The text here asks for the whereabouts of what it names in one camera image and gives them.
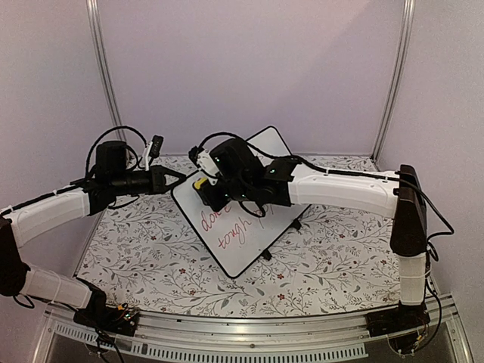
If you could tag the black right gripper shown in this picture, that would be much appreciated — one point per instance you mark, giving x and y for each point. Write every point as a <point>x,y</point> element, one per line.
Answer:
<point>215,203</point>

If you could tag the yellow black whiteboard eraser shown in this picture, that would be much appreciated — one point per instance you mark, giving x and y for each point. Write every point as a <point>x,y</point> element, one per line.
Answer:
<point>200,183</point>

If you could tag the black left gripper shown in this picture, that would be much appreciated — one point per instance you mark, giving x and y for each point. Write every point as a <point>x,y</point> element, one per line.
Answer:
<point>158,172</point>

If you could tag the aluminium corner post right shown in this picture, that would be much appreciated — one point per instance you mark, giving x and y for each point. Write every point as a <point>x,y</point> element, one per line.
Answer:
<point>396,77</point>

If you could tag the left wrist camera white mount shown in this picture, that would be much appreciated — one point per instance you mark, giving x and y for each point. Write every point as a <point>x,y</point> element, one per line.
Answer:
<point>152,151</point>

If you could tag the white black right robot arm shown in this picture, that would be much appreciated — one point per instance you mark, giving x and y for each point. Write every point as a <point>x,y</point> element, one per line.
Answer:
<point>392,195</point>

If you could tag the aluminium corner post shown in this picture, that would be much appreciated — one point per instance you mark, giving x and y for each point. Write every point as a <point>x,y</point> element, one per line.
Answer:
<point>396,77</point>
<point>94,20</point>

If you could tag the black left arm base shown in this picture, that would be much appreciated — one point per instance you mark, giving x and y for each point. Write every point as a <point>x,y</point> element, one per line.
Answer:
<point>98,314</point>

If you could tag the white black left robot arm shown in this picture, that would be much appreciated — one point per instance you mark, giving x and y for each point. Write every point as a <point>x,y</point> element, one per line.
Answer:
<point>25,222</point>

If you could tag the aluminium corner post left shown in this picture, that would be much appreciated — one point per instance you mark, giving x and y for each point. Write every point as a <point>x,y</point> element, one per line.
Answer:
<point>94,20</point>

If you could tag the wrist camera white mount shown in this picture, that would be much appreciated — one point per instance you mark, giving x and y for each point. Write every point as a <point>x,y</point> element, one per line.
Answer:
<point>152,151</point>
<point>201,158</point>

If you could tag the white whiteboard black frame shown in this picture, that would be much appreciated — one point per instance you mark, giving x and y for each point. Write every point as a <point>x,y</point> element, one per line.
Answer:
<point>236,236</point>

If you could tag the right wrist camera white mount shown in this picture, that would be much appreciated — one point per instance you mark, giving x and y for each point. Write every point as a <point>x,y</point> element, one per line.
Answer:
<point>201,158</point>

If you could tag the black whiteboard stand foot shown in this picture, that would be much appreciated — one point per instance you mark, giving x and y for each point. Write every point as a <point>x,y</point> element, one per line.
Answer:
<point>266,255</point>
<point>296,225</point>

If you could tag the aluminium front rail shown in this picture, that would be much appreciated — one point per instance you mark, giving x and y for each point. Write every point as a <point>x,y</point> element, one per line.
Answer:
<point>181,338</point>

